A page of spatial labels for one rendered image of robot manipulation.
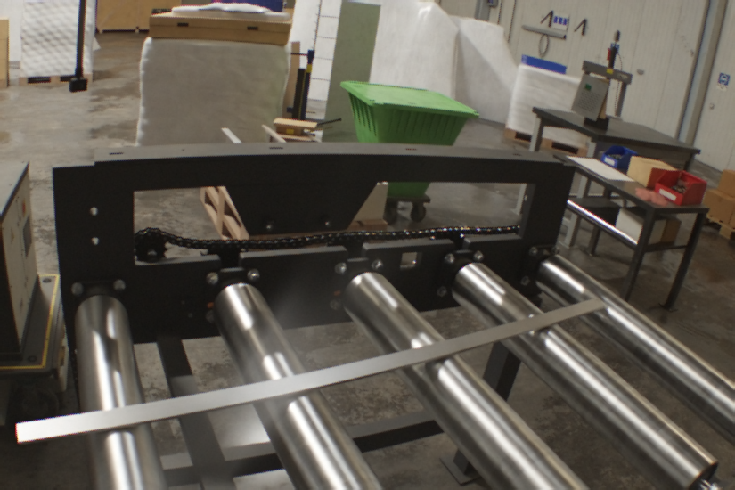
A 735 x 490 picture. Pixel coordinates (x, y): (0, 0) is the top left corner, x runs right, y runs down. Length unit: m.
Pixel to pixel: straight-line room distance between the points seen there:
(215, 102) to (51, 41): 5.02
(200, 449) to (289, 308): 0.49
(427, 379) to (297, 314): 0.43
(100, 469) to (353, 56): 4.41
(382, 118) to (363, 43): 1.32
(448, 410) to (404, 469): 1.13
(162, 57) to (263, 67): 0.81
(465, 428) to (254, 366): 0.37
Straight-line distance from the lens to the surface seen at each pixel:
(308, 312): 1.37
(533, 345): 1.25
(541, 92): 7.90
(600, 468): 2.43
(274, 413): 0.91
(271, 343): 1.02
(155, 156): 1.13
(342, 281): 1.33
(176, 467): 1.57
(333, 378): 0.95
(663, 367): 1.39
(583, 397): 1.16
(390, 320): 1.16
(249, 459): 1.61
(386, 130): 3.76
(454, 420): 0.99
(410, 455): 2.18
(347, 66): 4.92
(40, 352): 2.06
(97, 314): 1.10
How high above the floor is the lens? 1.49
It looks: 25 degrees down
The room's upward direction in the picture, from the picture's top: 9 degrees clockwise
